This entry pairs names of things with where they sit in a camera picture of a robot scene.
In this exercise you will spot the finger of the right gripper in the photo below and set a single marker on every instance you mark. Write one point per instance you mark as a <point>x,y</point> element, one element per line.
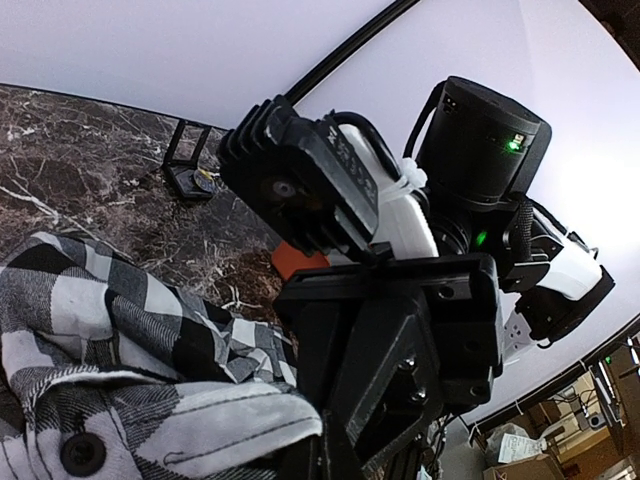
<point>373,364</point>

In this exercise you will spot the right black frame post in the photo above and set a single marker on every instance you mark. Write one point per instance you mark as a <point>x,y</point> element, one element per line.
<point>347,48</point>

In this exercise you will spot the cardboard box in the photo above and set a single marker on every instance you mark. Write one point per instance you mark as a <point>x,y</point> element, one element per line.
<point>511,454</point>

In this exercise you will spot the black white plaid shirt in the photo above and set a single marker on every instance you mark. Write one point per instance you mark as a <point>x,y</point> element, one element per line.
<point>109,373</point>

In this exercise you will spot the orange plastic basket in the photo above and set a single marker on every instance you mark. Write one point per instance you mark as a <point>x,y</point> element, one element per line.
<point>287,260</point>

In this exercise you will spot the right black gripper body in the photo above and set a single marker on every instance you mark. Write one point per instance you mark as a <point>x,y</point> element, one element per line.
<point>463,299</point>

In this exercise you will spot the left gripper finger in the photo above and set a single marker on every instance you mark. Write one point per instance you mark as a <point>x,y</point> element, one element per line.
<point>330,455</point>

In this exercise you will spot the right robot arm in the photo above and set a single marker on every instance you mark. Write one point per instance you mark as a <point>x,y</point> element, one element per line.
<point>481,151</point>

